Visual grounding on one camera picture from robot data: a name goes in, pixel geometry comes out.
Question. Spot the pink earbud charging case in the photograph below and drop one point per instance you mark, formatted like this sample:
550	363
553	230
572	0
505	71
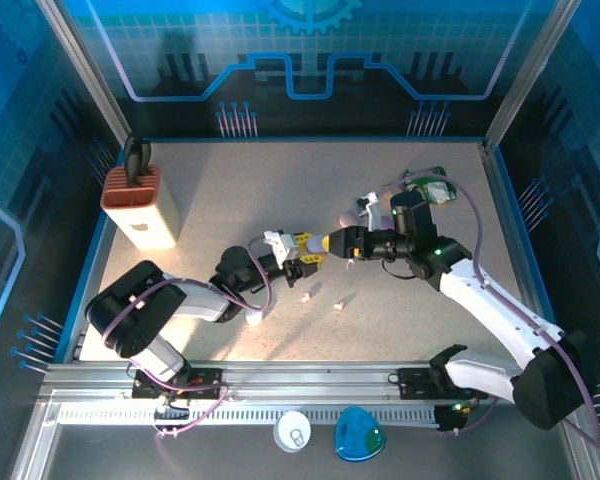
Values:
347	220

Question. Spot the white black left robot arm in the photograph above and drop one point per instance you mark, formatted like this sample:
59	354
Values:
195	300

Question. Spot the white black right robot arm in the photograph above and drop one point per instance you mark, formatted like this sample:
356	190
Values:
495	305

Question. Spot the green snack bag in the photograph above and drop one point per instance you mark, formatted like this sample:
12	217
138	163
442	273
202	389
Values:
437	192

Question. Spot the cream knife block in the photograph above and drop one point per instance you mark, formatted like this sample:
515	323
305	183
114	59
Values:
150	220

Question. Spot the blue green plastic container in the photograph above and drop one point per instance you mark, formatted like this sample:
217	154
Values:
360	435

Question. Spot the aluminium side rail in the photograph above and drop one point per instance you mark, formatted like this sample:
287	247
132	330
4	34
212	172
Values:
505	210

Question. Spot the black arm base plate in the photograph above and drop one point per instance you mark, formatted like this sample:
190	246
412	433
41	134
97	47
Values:
415	385
205	382

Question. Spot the aluminium mounting rail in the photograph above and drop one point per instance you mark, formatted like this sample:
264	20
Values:
305	380

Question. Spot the aluminium frame post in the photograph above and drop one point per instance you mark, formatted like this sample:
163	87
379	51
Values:
534	65
83	65

